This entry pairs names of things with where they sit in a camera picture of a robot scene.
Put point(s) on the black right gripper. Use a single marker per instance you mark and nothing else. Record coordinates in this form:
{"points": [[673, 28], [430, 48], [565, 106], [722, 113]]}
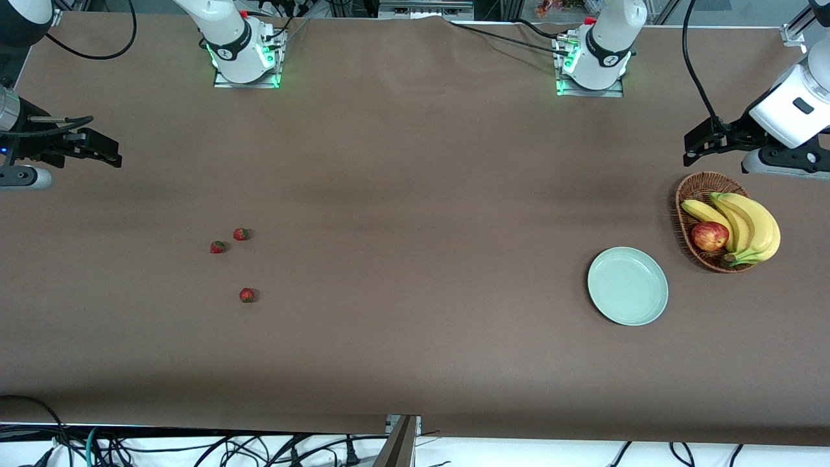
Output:
{"points": [[32, 144]]}

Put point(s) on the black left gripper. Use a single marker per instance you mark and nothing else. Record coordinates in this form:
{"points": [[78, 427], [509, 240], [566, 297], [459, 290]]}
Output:
{"points": [[740, 131]]}

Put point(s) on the red strawberry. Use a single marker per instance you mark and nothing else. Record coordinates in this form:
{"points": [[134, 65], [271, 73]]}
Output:
{"points": [[246, 295], [241, 234], [218, 247]]}

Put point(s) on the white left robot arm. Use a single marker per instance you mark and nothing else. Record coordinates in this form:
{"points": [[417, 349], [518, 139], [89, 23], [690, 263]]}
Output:
{"points": [[609, 39]]}

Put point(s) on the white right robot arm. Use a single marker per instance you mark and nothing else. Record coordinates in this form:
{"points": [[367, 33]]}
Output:
{"points": [[227, 32]]}

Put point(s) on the pale green round plate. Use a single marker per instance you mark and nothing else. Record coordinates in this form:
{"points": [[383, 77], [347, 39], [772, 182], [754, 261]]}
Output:
{"points": [[628, 292]]}

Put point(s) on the brown wicker basket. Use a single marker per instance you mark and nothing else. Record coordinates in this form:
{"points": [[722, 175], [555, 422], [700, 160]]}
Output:
{"points": [[697, 188]]}

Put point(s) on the small yellow banana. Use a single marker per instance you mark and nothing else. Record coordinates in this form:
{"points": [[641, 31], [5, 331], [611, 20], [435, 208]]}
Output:
{"points": [[703, 211]]}

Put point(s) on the red apple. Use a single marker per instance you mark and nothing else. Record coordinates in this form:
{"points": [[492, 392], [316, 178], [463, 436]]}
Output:
{"points": [[710, 237]]}

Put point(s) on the large yellow banana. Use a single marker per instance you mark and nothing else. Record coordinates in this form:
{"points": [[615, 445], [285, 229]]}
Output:
{"points": [[765, 227]]}

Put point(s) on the colourful toy pile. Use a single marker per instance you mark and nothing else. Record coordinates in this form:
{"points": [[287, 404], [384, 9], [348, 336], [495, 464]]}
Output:
{"points": [[551, 8]]}

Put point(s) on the brown table cover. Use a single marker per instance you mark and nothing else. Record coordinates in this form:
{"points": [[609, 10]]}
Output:
{"points": [[415, 357]]}

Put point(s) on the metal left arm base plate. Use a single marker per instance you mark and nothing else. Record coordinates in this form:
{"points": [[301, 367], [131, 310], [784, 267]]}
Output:
{"points": [[613, 93]]}

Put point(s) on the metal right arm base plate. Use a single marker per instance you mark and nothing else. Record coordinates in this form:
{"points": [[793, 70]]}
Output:
{"points": [[224, 82]]}

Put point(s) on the grey metal rail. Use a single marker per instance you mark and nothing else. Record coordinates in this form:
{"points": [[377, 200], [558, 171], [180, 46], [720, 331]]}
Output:
{"points": [[421, 10]]}

